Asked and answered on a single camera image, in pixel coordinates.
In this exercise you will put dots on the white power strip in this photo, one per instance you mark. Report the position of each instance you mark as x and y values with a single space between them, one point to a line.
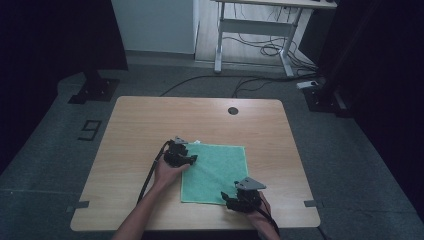
307 84

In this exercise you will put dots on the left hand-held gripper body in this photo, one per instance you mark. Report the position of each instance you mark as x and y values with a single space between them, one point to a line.
175 154

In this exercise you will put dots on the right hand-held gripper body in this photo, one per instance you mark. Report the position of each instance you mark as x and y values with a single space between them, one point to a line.
249 198

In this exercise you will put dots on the black stand base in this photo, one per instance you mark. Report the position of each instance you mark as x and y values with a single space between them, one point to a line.
96 89
325 100

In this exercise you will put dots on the white metal desk frame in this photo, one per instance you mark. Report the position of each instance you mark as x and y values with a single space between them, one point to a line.
253 27

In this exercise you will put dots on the dark curtain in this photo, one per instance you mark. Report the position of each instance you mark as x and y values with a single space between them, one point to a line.
50 50
383 66

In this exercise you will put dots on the person's right hand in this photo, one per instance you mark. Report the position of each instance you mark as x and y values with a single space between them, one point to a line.
261 216

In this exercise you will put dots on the black table grommet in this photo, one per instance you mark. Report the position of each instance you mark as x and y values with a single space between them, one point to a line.
233 111

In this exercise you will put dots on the person's left hand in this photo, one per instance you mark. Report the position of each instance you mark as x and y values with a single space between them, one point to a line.
166 176

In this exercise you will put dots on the green cloth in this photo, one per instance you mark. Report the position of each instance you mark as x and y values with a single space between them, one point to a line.
216 170

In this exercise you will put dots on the grey tape strip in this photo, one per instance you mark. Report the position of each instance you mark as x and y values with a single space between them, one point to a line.
312 203
78 205

